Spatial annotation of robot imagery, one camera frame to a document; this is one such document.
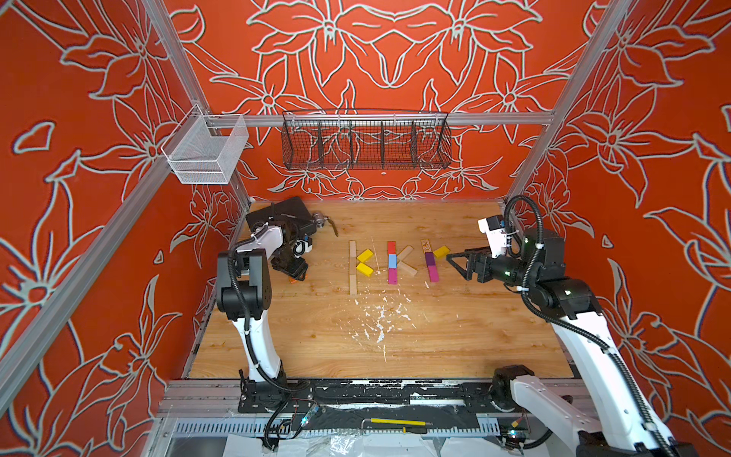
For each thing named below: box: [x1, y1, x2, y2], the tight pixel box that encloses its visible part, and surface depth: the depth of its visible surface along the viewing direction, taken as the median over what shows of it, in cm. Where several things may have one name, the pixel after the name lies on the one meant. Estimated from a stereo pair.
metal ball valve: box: [311, 211, 339, 238], surface depth 112 cm
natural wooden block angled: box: [349, 274, 357, 297], surface depth 97 cm
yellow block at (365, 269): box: [355, 261, 375, 278], surface depth 100 cm
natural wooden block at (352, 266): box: [349, 257, 357, 276], surface depth 102 cm
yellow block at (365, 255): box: [355, 248, 375, 263], surface depth 104 cm
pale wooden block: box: [395, 244, 415, 261], surface depth 105 cm
